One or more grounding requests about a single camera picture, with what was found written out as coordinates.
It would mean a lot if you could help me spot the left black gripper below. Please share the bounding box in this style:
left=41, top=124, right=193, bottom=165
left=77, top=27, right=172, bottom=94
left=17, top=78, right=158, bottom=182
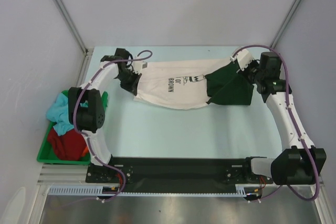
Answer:
left=116, top=69, right=141, bottom=95

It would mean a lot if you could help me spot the white and green t-shirt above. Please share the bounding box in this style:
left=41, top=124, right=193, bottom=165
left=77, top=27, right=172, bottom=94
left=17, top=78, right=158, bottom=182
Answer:
left=134, top=58, right=254, bottom=110

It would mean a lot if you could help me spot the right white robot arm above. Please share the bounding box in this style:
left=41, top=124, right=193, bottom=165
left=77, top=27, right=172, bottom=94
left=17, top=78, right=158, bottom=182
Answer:
left=234, top=49, right=327, bottom=185

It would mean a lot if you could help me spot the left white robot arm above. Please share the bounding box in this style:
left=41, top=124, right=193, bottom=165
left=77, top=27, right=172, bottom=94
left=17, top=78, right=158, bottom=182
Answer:
left=68, top=48, right=141, bottom=182

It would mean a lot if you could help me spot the light blue t-shirt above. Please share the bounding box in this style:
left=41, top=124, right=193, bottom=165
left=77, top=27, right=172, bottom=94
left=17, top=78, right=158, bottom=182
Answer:
left=46, top=93, right=74, bottom=136

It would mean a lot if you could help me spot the orange t-shirt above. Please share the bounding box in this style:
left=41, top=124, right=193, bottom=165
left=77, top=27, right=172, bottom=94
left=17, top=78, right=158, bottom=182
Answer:
left=81, top=146, right=89, bottom=157

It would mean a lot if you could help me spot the dark red t-shirt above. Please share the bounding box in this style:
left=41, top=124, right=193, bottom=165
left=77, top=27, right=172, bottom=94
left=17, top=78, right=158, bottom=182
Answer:
left=47, top=127, right=87, bottom=161

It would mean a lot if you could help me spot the green plastic bin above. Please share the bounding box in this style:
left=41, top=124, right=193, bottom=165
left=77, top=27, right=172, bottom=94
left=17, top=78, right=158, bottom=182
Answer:
left=36, top=90, right=109, bottom=166

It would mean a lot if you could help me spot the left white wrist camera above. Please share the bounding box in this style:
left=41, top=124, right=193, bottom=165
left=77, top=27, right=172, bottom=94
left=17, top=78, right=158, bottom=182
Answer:
left=131, top=60, right=148, bottom=74

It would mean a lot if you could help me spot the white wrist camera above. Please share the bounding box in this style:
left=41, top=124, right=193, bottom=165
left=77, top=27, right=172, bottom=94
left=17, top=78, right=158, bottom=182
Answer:
left=131, top=60, right=148, bottom=74
left=230, top=48, right=255, bottom=71

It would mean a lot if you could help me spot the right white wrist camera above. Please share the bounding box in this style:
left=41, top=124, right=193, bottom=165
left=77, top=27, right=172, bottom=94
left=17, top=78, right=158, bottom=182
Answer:
left=230, top=48, right=255, bottom=71

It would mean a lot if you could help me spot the left aluminium corner post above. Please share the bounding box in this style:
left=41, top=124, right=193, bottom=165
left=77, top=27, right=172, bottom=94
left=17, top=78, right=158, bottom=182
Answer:
left=53, top=0, right=88, bottom=56

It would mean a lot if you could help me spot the aluminium corner post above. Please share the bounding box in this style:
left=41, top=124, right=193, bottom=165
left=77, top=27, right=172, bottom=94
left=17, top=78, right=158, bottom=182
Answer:
left=270, top=0, right=303, bottom=49
left=53, top=0, right=88, bottom=56

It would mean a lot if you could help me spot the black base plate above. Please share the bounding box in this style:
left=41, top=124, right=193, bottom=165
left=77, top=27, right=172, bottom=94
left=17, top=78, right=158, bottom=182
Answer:
left=86, top=157, right=273, bottom=194

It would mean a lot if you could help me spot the right aluminium corner post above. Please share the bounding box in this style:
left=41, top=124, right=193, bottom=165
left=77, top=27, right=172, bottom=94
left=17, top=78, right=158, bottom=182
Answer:
left=270, top=0, right=303, bottom=49

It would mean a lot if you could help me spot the aluminium frame rail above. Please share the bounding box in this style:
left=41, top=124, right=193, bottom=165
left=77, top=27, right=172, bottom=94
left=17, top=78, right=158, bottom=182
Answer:
left=36, top=164, right=325, bottom=187

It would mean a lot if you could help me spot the grey slotted cable duct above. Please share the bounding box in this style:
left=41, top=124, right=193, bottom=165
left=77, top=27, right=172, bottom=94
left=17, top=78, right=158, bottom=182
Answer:
left=48, top=185, right=261, bottom=197

